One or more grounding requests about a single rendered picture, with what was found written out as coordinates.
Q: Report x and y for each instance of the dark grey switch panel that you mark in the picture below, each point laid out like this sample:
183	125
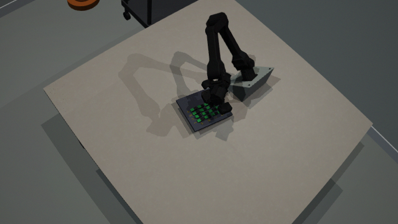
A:
199	114

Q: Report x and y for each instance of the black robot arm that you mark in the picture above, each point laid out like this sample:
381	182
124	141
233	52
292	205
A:
218	23

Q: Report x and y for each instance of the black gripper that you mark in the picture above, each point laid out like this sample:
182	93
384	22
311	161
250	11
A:
222	108

